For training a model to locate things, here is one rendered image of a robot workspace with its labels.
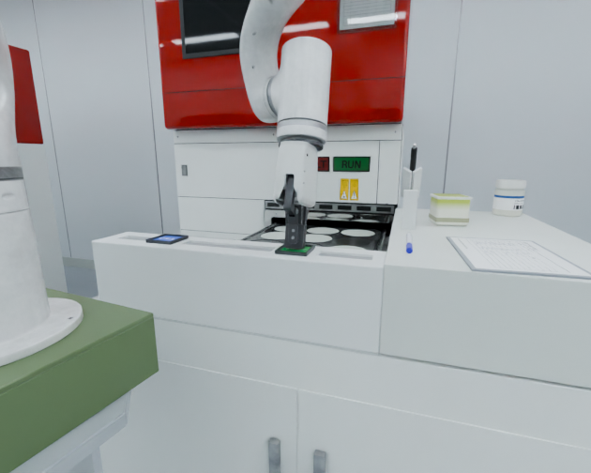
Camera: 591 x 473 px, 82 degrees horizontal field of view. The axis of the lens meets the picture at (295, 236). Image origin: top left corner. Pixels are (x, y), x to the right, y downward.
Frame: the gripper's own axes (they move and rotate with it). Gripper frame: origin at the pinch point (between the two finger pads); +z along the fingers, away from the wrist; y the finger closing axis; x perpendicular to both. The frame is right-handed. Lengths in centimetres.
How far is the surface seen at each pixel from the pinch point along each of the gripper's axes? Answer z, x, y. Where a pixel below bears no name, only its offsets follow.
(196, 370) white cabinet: 26.4, -18.1, -0.7
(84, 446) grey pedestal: 23.2, -13.7, 27.0
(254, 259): 4.1, -5.6, 3.7
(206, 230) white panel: 1, -54, -60
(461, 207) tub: -8.2, 29.5, -29.2
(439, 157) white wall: -57, 39, -199
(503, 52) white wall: -119, 71, -186
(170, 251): 4.2, -22.0, 3.7
